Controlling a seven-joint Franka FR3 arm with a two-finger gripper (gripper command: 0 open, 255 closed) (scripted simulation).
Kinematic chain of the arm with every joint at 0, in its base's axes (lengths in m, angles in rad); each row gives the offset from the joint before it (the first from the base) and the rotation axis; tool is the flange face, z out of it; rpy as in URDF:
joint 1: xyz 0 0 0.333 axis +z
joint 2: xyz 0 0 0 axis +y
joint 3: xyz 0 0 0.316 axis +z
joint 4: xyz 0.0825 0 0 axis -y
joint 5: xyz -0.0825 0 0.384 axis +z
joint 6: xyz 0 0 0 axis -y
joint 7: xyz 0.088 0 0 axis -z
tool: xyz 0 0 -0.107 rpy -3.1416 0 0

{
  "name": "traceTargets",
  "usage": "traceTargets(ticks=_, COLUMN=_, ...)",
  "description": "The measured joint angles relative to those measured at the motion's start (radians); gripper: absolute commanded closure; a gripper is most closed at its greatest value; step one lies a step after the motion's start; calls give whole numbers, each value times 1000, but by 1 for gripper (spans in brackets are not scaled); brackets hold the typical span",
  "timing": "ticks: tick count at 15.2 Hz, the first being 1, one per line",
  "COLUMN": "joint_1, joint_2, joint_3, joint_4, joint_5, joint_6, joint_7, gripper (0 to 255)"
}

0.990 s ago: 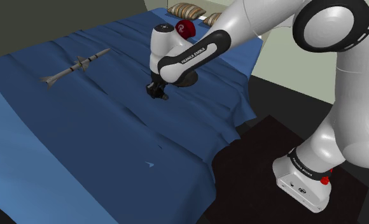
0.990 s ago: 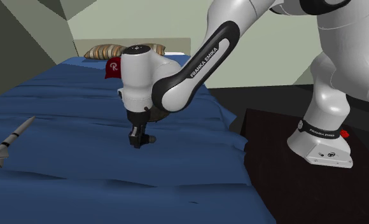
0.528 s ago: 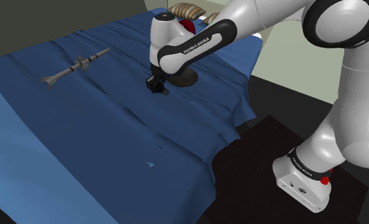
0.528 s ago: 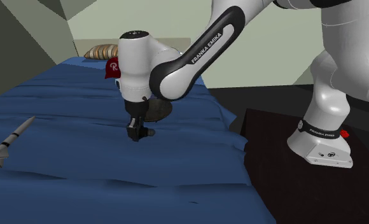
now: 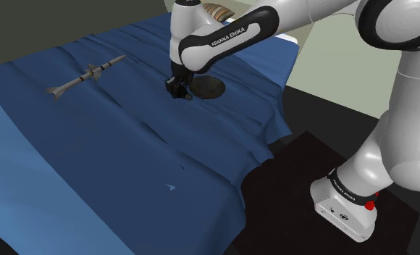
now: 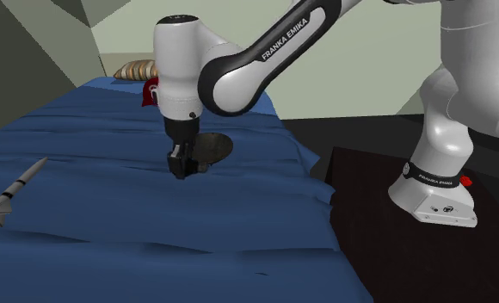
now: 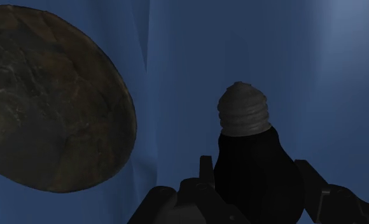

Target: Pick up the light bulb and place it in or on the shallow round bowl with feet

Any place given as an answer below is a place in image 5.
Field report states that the dark round plate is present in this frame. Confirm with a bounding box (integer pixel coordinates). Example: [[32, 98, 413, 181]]
[[188, 75, 227, 101]]

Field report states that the bed with blue cover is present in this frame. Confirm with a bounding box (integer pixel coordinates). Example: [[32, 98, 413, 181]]
[[0, 12, 301, 255]]

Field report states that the striped brown pillow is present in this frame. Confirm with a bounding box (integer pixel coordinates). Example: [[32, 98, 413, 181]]
[[201, 2, 235, 23]]

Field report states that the grey toy missile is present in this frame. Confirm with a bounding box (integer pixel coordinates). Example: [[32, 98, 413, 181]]
[[44, 54, 127, 103]]

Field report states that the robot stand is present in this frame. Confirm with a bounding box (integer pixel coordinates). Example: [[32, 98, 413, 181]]
[[224, 130, 420, 255]]

